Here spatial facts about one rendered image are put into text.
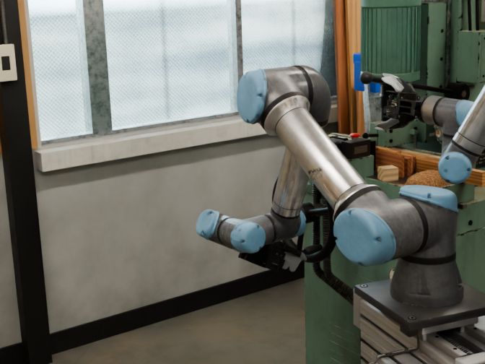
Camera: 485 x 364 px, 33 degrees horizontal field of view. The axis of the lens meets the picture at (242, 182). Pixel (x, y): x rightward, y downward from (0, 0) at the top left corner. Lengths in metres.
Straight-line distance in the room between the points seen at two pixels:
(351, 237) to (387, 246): 0.07
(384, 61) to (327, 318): 0.84
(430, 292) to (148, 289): 2.13
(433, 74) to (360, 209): 1.04
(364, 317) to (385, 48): 0.86
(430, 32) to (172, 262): 1.70
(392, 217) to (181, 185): 2.12
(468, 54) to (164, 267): 1.75
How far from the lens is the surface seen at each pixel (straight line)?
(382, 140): 2.51
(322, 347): 2.76
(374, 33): 2.45
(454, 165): 1.96
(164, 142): 3.48
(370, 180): 2.41
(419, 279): 1.72
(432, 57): 2.56
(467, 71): 2.56
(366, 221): 1.57
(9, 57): 3.10
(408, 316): 1.67
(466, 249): 2.58
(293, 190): 2.02
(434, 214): 1.67
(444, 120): 2.11
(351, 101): 3.95
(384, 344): 1.85
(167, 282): 3.71
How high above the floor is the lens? 1.48
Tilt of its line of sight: 14 degrees down
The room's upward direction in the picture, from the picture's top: 2 degrees counter-clockwise
